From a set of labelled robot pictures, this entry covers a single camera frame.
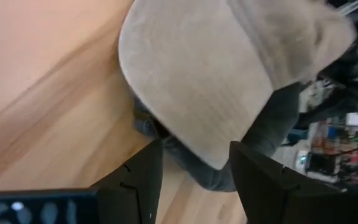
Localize light beige corduroy cap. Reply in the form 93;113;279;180
117;0;357;171

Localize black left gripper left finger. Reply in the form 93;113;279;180
90;138;165;224

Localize dark grey cap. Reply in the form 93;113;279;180
132;81;304;193

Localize cluttered equipment shelf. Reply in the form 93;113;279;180
290;105;358;195

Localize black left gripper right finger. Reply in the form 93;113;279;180
228;141;358;224

